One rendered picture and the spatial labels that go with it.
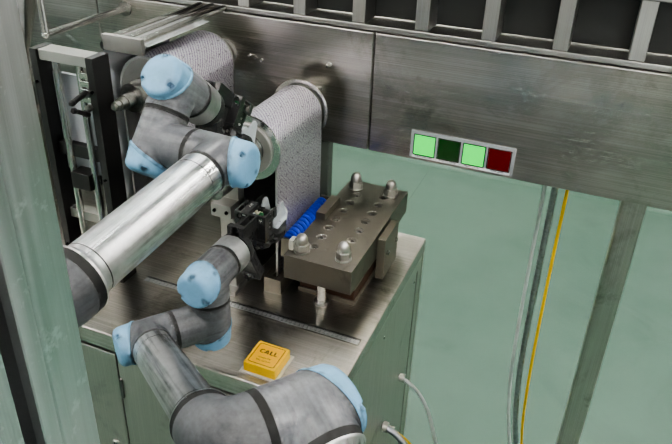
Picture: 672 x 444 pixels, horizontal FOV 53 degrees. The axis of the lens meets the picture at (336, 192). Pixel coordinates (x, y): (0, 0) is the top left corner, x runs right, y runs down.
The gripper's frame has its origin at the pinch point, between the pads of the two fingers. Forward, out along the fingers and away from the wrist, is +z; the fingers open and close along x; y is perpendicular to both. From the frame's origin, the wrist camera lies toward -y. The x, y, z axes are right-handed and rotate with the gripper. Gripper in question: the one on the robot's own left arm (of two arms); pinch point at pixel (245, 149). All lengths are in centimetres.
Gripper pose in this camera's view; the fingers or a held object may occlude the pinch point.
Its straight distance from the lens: 141.6
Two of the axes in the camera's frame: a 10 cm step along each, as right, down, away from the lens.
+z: 2.8, 2.3, 9.3
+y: 2.7, -9.5, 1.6
